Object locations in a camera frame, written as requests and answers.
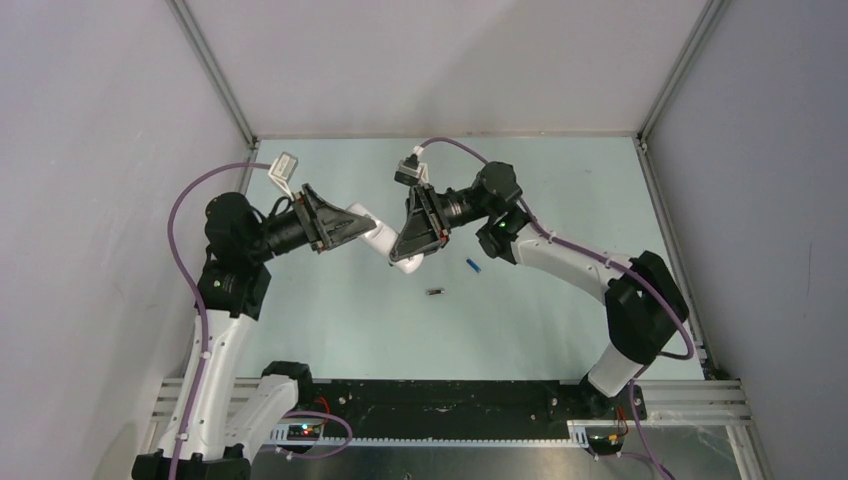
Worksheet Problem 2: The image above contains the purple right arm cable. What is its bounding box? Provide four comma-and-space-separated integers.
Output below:
411, 137, 697, 480

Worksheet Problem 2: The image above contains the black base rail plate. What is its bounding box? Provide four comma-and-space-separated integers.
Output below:
313, 379, 647, 442

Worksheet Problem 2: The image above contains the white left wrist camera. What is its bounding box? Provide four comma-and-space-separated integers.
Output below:
268, 152, 299, 199

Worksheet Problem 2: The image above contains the aluminium frame post left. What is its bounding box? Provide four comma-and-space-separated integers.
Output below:
166, 0, 258, 150

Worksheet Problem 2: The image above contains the right controller board with wires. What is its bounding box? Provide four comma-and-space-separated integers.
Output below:
585, 434, 626, 458

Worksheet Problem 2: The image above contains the aluminium frame post right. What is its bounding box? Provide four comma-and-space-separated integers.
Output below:
637, 0, 732, 144

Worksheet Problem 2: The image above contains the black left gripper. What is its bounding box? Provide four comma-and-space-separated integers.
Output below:
247, 183, 375, 262

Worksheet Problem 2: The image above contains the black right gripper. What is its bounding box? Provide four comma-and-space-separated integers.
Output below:
388, 184, 493, 267

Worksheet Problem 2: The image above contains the left controller board with LEDs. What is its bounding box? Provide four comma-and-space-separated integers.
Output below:
284, 423, 323, 443

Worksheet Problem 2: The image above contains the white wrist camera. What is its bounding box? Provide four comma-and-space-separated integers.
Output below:
394, 154, 429, 187
268, 152, 299, 199

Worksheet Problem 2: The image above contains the aluminium frame post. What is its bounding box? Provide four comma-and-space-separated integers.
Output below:
637, 0, 732, 144
166, 0, 258, 150

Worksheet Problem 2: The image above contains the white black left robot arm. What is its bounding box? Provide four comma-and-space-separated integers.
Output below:
131, 185, 376, 479

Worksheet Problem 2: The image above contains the blue AAA battery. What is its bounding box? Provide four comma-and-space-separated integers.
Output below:
465, 258, 481, 273

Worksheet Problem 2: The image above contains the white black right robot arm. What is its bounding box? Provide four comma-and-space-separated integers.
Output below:
388, 155, 689, 418

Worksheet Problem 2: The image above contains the white remote control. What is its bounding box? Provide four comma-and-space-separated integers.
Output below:
346, 203, 424, 274

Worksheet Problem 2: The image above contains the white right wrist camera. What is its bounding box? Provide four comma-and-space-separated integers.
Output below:
394, 154, 429, 187

